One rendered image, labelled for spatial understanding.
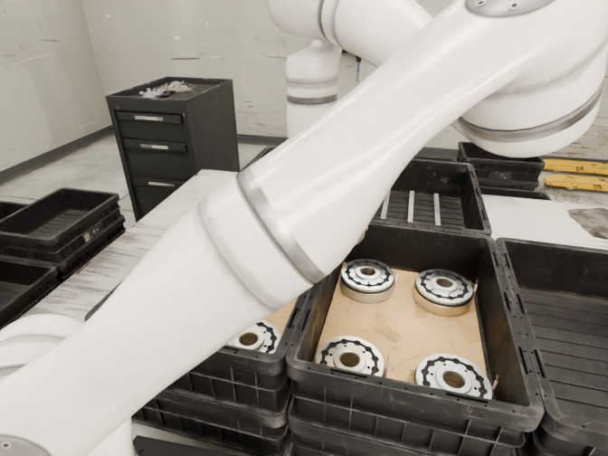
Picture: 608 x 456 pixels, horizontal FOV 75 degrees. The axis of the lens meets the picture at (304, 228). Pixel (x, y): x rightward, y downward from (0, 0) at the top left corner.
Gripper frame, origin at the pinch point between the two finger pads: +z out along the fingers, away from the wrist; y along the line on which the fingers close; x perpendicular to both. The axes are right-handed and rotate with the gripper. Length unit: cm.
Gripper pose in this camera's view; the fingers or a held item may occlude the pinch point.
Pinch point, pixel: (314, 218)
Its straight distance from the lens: 64.8
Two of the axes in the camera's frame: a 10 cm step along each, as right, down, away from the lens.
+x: 1.5, -5.1, 8.5
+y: 9.9, 0.5, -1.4
